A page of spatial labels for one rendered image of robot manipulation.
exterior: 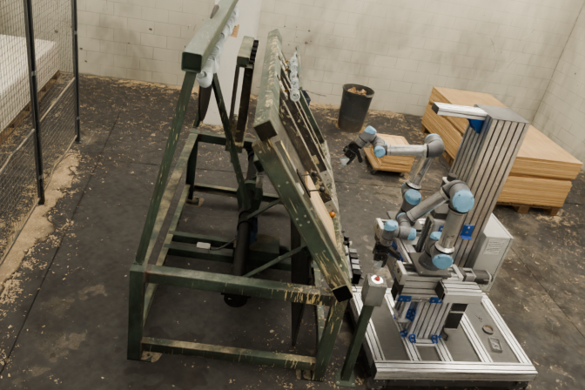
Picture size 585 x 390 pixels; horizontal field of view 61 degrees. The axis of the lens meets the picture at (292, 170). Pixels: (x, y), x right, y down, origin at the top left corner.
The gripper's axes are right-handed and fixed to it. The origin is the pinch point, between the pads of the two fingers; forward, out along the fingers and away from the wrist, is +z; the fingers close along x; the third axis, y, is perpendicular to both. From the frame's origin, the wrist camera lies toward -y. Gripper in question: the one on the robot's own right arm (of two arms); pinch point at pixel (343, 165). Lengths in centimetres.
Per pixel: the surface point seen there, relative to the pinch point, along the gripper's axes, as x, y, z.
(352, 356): 81, -61, 87
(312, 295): 79, -3, 59
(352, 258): 37, -36, 44
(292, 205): 76, 49, 13
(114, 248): -54, 89, 195
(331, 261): 80, 5, 31
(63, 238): -63, 128, 215
